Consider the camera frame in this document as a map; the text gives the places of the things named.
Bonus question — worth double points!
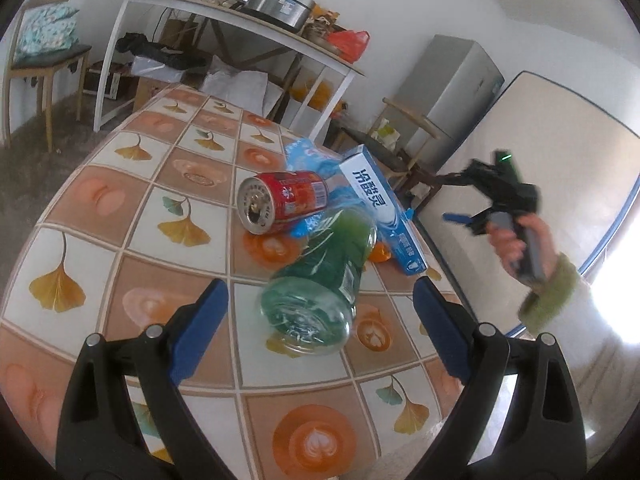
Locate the black cloth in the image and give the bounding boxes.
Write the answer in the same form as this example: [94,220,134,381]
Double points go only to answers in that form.
[117,32,208,68]

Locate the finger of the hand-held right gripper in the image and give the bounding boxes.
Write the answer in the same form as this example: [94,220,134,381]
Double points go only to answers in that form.
[442,211,488,237]
[450,159,493,188]

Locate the wooden chair with cushion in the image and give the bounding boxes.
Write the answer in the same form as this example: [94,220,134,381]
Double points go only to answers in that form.
[2,0,93,151]

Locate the cardboard box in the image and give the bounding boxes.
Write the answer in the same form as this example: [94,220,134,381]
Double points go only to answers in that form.
[132,75,166,111]

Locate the green plastic bottle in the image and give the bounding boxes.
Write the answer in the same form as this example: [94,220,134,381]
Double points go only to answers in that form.
[260,208,378,356]

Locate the blue toothpaste box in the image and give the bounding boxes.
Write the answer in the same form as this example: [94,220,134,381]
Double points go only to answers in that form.
[339,144,428,275]

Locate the orange plastic bag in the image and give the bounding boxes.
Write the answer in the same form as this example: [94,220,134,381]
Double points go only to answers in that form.
[326,30,371,61]

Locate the wooden armchair dark seat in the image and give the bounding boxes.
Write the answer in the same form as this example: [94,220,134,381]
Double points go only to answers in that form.
[345,97,451,201]

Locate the blue plastic wrapper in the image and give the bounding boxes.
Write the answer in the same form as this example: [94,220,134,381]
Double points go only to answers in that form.
[285,139,351,238]

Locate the person's right hand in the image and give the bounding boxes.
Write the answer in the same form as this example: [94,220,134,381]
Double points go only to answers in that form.
[486,212,560,281]

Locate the floral cushion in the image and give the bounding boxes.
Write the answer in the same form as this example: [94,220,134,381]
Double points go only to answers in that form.
[12,2,81,56]

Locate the silver rice cooker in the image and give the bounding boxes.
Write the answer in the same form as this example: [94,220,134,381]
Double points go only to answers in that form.
[240,0,316,31]

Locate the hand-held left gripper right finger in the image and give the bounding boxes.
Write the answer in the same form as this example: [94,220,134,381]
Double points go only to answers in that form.
[412,276,588,480]

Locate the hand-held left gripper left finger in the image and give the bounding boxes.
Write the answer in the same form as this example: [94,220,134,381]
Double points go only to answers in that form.
[55,279,236,480]

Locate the white woven sacks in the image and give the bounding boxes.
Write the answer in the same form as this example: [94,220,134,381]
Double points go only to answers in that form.
[202,55,281,111]

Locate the tile pattern tablecloth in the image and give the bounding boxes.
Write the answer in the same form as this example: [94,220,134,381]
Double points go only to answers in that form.
[0,85,466,480]

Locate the person's right forearm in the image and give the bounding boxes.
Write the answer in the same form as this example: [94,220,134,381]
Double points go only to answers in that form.
[517,252,640,376]

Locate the white paper bag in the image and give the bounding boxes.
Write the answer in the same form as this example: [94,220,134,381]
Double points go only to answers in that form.
[372,120,401,146]

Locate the white mattress blue edge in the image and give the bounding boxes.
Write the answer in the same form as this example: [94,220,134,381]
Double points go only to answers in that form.
[415,71,640,336]

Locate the white side table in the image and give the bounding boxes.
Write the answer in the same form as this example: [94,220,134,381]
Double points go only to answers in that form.
[95,0,366,146]

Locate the grey refrigerator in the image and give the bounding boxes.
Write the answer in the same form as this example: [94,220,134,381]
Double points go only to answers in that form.
[395,35,506,161]

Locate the red drink can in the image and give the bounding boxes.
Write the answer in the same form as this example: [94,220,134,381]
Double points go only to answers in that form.
[237,171,330,235]

